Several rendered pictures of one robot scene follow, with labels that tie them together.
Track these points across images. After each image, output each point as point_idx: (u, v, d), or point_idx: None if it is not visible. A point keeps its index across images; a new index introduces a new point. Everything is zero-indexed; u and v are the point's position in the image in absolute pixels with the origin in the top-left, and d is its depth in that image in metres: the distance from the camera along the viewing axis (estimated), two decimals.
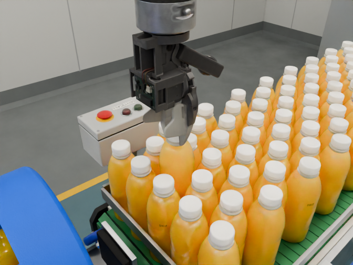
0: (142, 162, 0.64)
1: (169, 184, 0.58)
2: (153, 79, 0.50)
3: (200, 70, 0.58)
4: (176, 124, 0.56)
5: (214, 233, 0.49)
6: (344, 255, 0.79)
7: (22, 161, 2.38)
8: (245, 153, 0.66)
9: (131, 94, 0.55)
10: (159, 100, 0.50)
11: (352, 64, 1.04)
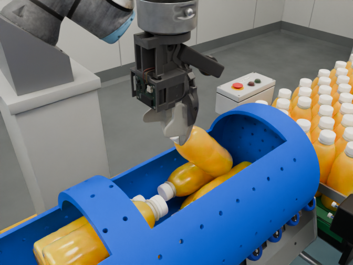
0: None
1: (309, 124, 0.90)
2: (154, 79, 0.50)
3: (201, 70, 0.58)
4: (177, 124, 0.56)
5: (351, 147, 0.81)
6: None
7: None
8: (349, 108, 0.97)
9: (132, 94, 0.55)
10: (159, 100, 0.50)
11: None
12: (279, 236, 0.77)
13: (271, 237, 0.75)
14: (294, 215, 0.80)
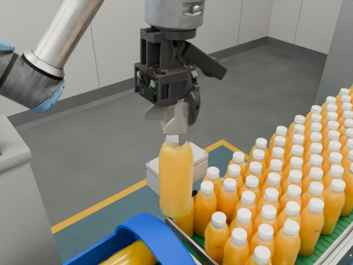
0: None
1: (223, 219, 0.87)
2: (158, 74, 0.51)
3: (204, 71, 0.58)
4: (177, 122, 0.56)
5: (257, 254, 0.78)
6: (341, 264, 1.08)
7: (56, 175, 2.67)
8: (271, 195, 0.95)
9: (134, 90, 0.55)
10: (162, 95, 0.51)
11: (347, 114, 1.33)
12: None
13: None
14: None
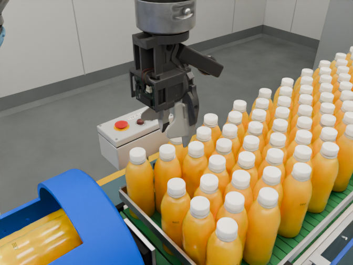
0: None
1: (181, 186, 0.68)
2: (153, 79, 0.50)
3: (200, 70, 0.58)
4: (178, 124, 0.55)
5: (220, 228, 0.59)
6: (334, 249, 0.89)
7: (31, 163, 2.48)
8: (246, 160, 0.76)
9: (131, 94, 0.55)
10: (159, 100, 0.50)
11: (343, 77, 1.14)
12: None
13: None
14: None
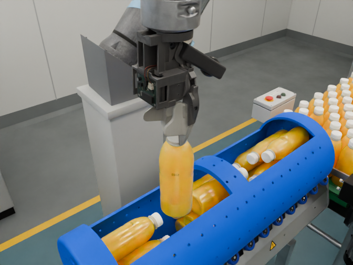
0: (267, 158, 1.05)
1: None
2: (155, 76, 0.50)
3: (203, 71, 0.58)
4: (177, 123, 0.56)
5: (352, 142, 1.21)
6: None
7: None
8: (351, 114, 1.38)
9: (133, 92, 0.55)
10: (161, 98, 0.51)
11: None
12: (304, 201, 1.17)
13: (300, 198, 1.16)
14: (314, 187, 1.21)
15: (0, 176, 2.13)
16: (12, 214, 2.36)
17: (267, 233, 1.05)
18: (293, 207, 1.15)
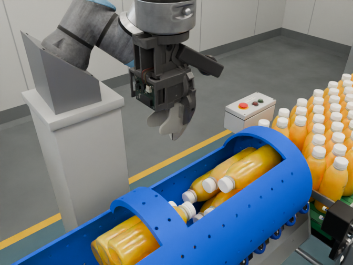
0: (224, 187, 0.82)
1: None
2: (153, 79, 0.50)
3: (200, 70, 0.58)
4: (172, 123, 0.56)
5: (338, 161, 0.99)
6: None
7: None
8: (338, 126, 1.15)
9: (131, 94, 0.55)
10: (159, 100, 0.50)
11: None
12: (279, 235, 0.94)
13: (272, 234, 0.93)
14: (291, 217, 0.98)
15: None
16: None
17: None
18: (263, 242, 0.92)
